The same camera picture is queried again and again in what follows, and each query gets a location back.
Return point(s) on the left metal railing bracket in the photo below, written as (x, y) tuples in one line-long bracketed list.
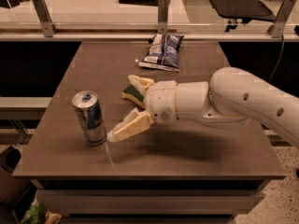
[(47, 26)]

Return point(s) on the blue white chip bag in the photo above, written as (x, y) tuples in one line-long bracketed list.
[(163, 53)]

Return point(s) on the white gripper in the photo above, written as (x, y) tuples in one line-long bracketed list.
[(161, 102)]

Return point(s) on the right metal railing bracket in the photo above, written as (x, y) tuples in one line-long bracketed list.
[(276, 30)]

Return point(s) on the green yellow sponge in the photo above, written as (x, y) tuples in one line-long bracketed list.
[(132, 94)]

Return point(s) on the middle metal railing bracket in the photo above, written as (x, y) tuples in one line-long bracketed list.
[(163, 6)]

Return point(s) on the grey table drawer base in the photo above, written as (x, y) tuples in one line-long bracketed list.
[(210, 203)]

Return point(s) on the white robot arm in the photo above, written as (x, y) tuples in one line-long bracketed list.
[(231, 98)]

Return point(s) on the brown cardboard box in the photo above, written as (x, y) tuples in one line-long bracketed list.
[(13, 191)]

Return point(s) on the red bull can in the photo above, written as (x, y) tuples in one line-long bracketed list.
[(87, 107)]

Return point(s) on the green snack bag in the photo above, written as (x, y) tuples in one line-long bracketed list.
[(38, 213)]

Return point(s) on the black office chair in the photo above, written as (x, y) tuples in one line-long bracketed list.
[(245, 10)]

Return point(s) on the metal railing bracket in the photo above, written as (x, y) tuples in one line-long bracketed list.
[(163, 6), (47, 26), (276, 30)]

